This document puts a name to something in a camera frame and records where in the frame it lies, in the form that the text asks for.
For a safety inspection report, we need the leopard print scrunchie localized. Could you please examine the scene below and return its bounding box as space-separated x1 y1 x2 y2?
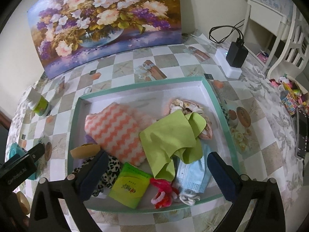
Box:
72 152 121 201

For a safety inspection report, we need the blue surgical face mask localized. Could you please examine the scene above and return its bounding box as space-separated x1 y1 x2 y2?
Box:
174 141 212 206

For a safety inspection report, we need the green tissue pack with logo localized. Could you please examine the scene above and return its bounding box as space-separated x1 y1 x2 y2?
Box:
108 162 152 209

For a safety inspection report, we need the pink white striped towel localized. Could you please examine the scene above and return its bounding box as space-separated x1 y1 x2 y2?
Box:
84 102 157 166

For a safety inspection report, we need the red pink pipe cleaner flower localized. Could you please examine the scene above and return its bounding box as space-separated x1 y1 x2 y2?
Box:
150 178 179 210

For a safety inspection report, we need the lime green cloth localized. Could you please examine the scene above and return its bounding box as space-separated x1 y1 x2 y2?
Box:
139 110 206 182

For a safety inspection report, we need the pink floral scrunchie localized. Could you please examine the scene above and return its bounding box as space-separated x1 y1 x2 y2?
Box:
168 98 213 140

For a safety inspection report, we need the purple wipes pack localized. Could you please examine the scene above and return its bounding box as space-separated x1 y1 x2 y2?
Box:
85 135 97 144

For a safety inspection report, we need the person's left hand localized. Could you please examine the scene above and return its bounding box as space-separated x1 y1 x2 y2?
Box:
9 143 102 225

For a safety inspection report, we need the teal plastic container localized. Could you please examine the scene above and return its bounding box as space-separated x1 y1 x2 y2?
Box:
9 143 45 181

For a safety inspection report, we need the gold round tin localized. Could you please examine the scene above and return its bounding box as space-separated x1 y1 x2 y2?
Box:
45 142 52 161

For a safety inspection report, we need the checkered floral tablecloth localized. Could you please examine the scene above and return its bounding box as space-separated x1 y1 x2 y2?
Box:
7 34 308 231

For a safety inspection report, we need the white capped green bottle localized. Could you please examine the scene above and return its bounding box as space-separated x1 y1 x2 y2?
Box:
26 87 51 117

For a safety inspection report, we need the teal lidded white box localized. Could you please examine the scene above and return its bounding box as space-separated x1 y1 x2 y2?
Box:
69 77 240 213

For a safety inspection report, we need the white power strip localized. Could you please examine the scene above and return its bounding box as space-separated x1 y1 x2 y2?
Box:
215 48 242 80

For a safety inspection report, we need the black power adapter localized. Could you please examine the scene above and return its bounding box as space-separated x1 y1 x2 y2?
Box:
226 42 248 68

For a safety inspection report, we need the flower painting canvas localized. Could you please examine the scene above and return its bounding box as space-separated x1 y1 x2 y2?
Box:
27 0 182 78

